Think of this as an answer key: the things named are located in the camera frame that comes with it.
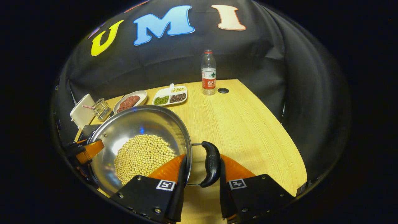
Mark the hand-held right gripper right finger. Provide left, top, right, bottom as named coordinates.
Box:
left=219, top=154, right=296, bottom=224

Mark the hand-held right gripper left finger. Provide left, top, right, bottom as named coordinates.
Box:
left=109, top=154, right=188, bottom=224

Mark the stainless steel pot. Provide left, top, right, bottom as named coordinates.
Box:
left=88, top=105, right=222, bottom=197

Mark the white toaster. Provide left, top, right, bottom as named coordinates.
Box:
left=70, top=94, right=96, bottom=129

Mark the clear glass container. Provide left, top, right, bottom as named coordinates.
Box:
left=92, top=98, right=112, bottom=120

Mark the pile of soybeans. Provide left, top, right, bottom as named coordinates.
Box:
left=113, top=134, right=176, bottom=185

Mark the sliced red meat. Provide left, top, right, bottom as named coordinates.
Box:
left=117, top=95, right=141, bottom=112

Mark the white oval plate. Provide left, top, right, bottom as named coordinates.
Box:
left=113, top=90, right=148, bottom=114

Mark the white divided plate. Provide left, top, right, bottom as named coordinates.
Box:
left=152, top=83, right=188, bottom=106

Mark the pile of dark red beans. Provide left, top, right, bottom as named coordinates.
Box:
left=170, top=92, right=187, bottom=103

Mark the clear plastic water bottle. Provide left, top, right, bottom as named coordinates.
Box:
left=201, top=49, right=216, bottom=96

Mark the black backdrop cloth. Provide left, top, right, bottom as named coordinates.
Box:
left=53, top=0, right=352, bottom=187

